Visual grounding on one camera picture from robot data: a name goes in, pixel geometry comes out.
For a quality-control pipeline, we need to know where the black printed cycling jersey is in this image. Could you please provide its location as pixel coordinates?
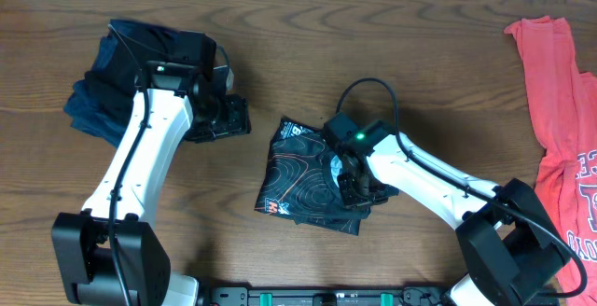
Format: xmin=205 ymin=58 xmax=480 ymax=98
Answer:
xmin=255 ymin=118 xmax=399 ymax=235

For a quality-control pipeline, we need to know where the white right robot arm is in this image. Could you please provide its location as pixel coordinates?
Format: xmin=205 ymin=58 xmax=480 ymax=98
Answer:
xmin=322 ymin=114 xmax=572 ymax=305

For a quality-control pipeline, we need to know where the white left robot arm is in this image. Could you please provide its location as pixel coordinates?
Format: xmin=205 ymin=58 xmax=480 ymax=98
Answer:
xmin=51 ymin=61 xmax=250 ymax=305

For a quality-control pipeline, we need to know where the black folded garment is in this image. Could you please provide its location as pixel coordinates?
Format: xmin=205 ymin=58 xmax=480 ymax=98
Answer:
xmin=84 ymin=19 xmax=187 ymax=125

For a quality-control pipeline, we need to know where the navy blue folded garment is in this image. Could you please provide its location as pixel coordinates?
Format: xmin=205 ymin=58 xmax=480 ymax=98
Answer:
xmin=63 ymin=19 xmax=187 ymax=148

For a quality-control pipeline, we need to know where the red folded garment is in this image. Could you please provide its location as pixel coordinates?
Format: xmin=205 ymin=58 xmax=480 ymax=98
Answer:
xmin=505 ymin=16 xmax=596 ymax=305

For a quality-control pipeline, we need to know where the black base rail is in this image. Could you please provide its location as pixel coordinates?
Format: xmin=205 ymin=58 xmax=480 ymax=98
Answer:
xmin=200 ymin=285 xmax=561 ymax=306

